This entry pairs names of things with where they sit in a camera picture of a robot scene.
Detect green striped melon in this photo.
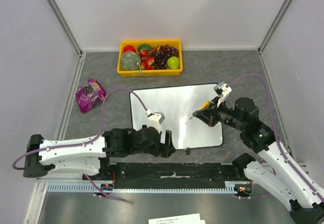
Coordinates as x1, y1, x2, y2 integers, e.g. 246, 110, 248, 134
120, 51, 141, 70

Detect yellow plastic fruit tray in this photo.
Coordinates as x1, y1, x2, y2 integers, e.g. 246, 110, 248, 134
117, 39, 183, 77

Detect green pear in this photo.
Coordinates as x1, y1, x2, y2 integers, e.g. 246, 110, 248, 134
167, 56, 180, 69

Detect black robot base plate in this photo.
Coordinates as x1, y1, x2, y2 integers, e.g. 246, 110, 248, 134
83, 162, 264, 190

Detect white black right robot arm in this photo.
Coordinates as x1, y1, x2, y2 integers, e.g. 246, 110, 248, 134
192, 97, 323, 223

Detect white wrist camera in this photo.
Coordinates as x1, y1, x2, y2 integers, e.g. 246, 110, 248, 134
145, 109, 165, 133
214, 82, 232, 107

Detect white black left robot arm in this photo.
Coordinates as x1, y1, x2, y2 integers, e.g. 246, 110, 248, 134
23, 126, 176, 180

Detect red apple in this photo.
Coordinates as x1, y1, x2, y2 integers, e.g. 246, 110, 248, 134
123, 45, 136, 53

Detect white marker pen orange tip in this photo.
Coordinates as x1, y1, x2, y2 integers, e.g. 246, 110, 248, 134
185, 100, 210, 124

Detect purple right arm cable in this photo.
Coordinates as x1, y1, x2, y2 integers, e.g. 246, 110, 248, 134
226, 72, 324, 204

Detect dark red grape bunch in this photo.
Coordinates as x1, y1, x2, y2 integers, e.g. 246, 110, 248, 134
153, 45, 179, 70

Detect purple snack bag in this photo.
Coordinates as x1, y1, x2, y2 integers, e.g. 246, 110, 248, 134
75, 78, 106, 114

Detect red lychee cluster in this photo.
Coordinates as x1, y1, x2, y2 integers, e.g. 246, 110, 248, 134
139, 50, 155, 70

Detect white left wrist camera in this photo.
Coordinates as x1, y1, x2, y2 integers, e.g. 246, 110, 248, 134
145, 109, 165, 133

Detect white whiteboard black frame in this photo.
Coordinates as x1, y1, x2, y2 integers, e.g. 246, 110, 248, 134
134, 83, 223, 150

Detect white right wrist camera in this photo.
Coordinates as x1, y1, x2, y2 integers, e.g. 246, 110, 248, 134
214, 82, 232, 107

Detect white paper sheet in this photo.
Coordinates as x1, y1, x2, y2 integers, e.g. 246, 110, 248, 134
148, 213, 206, 224

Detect green red mango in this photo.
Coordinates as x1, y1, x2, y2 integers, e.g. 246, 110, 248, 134
137, 44, 152, 51

